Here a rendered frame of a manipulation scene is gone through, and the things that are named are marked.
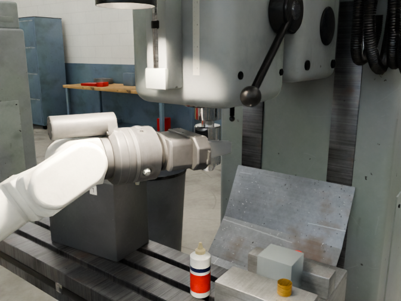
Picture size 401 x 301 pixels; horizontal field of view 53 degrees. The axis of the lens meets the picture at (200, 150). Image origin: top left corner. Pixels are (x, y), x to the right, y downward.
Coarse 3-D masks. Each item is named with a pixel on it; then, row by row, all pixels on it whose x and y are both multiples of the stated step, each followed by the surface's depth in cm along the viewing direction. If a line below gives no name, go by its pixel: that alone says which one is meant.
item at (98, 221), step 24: (96, 192) 90; (120, 192) 89; (144, 192) 97; (72, 216) 96; (96, 216) 91; (120, 216) 90; (144, 216) 98; (72, 240) 97; (96, 240) 93; (120, 240) 91; (144, 240) 99
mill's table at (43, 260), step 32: (32, 224) 112; (0, 256) 104; (32, 256) 94; (64, 256) 97; (96, 256) 94; (128, 256) 94; (160, 256) 95; (64, 288) 88; (96, 288) 81; (128, 288) 84; (160, 288) 81
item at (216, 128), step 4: (196, 124) 71; (200, 124) 71; (216, 124) 71; (196, 128) 69; (200, 128) 68; (204, 128) 68; (208, 128) 68; (212, 128) 68; (216, 128) 68; (220, 128) 69; (200, 132) 68; (204, 132) 68; (208, 132) 68; (212, 132) 68; (216, 132) 69
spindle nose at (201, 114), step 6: (198, 108) 68; (204, 108) 67; (210, 108) 67; (216, 108) 68; (198, 114) 68; (204, 114) 67; (210, 114) 67; (216, 114) 68; (204, 120) 68; (210, 120) 68; (216, 120) 68
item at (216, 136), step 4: (196, 132) 69; (220, 132) 70; (208, 136) 68; (212, 136) 68; (216, 136) 69; (220, 136) 70; (220, 156) 71; (212, 160) 69; (216, 160) 70; (220, 160) 71; (212, 164) 70; (216, 164) 70
